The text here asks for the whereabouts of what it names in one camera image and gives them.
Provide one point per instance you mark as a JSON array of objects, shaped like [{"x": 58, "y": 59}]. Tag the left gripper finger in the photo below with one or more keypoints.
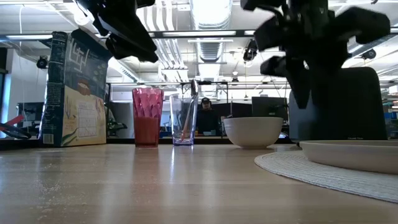
[
  {"x": 130, "y": 37},
  {"x": 124, "y": 49}
]

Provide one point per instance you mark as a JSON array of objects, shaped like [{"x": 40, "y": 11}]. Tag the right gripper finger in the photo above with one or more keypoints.
[
  {"x": 321, "y": 84},
  {"x": 300, "y": 87}
]

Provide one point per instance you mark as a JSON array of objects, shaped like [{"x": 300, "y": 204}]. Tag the white ceramic bowl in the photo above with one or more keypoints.
[{"x": 253, "y": 132}]

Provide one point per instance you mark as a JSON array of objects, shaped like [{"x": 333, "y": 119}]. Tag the cream ceramic plate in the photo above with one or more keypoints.
[{"x": 351, "y": 155}]

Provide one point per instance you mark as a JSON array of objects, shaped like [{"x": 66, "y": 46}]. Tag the blue and yellow cereal box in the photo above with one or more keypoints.
[{"x": 77, "y": 118}]

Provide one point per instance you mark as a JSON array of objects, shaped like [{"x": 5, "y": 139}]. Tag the white woven round placemat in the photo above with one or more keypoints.
[{"x": 295, "y": 171}]

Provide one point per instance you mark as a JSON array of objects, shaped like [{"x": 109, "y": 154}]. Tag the pink faceted plastic tumbler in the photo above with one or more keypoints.
[{"x": 147, "y": 130}]

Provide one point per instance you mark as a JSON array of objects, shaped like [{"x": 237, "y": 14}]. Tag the black computer monitor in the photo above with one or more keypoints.
[
  {"x": 267, "y": 107},
  {"x": 31, "y": 112}
]

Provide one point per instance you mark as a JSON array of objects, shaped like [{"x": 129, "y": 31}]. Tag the black two-slot toaster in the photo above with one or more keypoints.
[{"x": 357, "y": 105}]

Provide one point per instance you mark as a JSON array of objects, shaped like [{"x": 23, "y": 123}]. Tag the clear plastic tumbler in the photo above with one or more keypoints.
[{"x": 177, "y": 124}]

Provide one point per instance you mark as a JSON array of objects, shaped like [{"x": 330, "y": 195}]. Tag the red bar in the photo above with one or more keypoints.
[{"x": 14, "y": 121}]

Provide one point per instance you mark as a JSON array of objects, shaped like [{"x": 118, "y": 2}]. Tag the black ceiling camera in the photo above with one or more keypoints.
[
  {"x": 369, "y": 54},
  {"x": 250, "y": 51},
  {"x": 42, "y": 63}
]

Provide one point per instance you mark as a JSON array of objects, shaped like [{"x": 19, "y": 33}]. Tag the silver ribbed air duct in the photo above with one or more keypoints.
[{"x": 211, "y": 12}]

